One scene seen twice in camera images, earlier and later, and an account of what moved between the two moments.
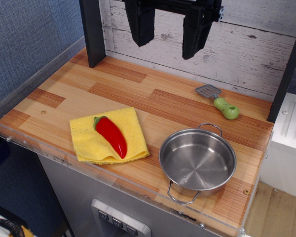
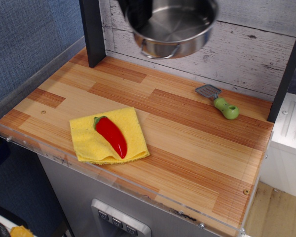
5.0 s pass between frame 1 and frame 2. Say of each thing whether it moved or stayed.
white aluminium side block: stayed
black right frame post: stayed
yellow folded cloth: stayed
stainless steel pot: moved
